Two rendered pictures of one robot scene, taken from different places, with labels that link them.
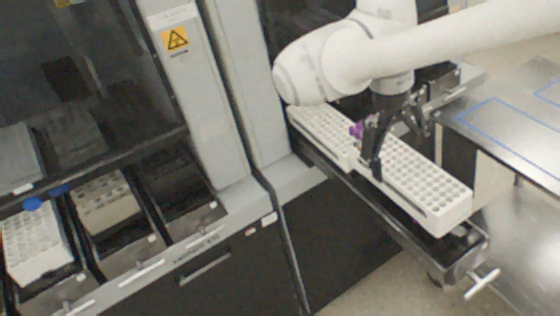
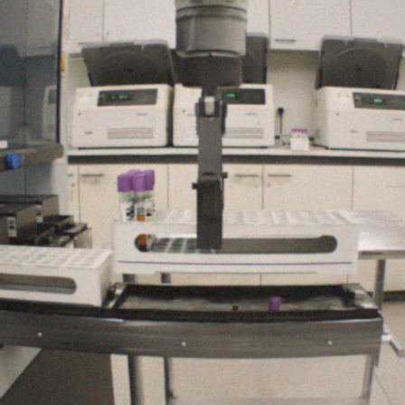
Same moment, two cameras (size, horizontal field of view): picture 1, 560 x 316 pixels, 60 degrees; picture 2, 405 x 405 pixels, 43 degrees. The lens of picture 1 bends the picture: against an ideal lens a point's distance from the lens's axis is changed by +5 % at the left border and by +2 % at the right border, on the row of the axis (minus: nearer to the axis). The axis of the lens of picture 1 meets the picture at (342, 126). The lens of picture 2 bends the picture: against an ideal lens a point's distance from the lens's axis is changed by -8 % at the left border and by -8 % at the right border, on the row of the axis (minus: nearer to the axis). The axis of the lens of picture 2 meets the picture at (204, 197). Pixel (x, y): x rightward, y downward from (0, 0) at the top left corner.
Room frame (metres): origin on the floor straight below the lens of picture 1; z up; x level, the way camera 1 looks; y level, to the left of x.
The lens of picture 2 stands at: (0.41, 0.46, 1.04)
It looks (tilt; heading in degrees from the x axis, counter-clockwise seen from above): 8 degrees down; 303
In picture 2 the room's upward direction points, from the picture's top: straight up
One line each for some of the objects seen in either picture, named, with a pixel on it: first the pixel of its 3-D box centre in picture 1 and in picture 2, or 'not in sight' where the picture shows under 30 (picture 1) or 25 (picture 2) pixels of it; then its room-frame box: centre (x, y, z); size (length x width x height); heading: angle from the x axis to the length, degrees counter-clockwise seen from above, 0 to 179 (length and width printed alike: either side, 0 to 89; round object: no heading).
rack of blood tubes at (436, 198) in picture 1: (405, 176); (236, 240); (0.74, -0.12, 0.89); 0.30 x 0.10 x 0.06; 31
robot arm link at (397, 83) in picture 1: (390, 73); (211, 36); (0.77, -0.11, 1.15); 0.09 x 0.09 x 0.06
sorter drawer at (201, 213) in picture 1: (155, 155); not in sight; (1.09, 0.55, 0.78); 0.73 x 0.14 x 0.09; 31
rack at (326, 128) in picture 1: (329, 131); (6, 275); (1.01, 0.04, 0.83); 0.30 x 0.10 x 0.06; 31
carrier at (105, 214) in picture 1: (111, 212); not in sight; (0.81, 0.56, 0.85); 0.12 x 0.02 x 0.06; 121
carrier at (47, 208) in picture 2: not in sight; (47, 211); (1.33, -0.31, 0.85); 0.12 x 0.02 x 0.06; 120
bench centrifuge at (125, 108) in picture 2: not in sight; (127, 94); (2.61, -2.04, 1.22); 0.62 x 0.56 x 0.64; 119
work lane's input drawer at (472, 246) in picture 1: (371, 179); (132, 320); (0.86, -0.05, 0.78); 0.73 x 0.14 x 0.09; 31
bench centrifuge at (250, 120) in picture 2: not in sight; (224, 89); (2.11, -2.34, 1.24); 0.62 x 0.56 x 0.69; 121
